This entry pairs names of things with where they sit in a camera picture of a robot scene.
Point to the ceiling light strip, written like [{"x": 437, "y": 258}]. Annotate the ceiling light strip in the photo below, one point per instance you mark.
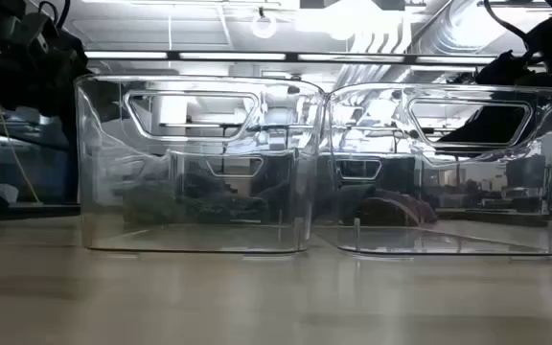
[{"x": 127, "y": 55}]

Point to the maroon cap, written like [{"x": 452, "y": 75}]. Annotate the maroon cap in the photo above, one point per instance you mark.
[{"x": 415, "y": 206}]

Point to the black aluminium table frame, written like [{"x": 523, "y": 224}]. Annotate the black aluminium table frame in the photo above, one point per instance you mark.
[{"x": 41, "y": 212}]

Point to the clear plastic bin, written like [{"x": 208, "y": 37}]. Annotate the clear plastic bin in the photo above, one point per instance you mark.
[
  {"x": 549, "y": 201},
  {"x": 103, "y": 144}
]

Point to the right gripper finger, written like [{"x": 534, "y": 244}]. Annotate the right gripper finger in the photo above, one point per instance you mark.
[
  {"x": 487, "y": 127},
  {"x": 506, "y": 72}
]

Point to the round ceiling light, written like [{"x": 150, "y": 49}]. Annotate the round ceiling light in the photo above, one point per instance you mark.
[{"x": 257, "y": 31}]

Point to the black monitor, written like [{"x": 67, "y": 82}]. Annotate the black monitor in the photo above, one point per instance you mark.
[{"x": 525, "y": 172}]

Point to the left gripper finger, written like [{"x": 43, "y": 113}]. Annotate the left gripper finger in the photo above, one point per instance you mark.
[
  {"x": 103, "y": 100},
  {"x": 74, "y": 57}
]

